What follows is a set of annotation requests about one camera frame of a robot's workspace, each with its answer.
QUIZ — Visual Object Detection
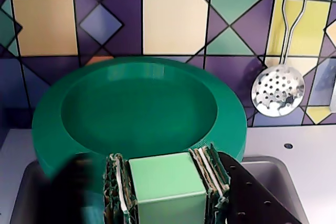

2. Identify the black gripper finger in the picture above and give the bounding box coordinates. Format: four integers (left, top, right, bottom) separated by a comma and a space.
49, 153, 139, 224
188, 142, 302, 224

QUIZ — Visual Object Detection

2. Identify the light green cube lid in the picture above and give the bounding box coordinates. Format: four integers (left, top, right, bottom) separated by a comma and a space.
128, 152, 207, 224

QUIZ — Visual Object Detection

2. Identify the grey sink basin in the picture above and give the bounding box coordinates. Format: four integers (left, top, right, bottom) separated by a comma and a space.
10, 155, 308, 224

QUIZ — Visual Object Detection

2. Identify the dark green round container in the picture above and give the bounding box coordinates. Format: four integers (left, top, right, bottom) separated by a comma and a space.
31, 56, 248, 180

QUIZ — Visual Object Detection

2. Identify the metal skimmer spoon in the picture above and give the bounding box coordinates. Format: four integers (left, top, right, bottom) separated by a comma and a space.
250, 0, 312, 118

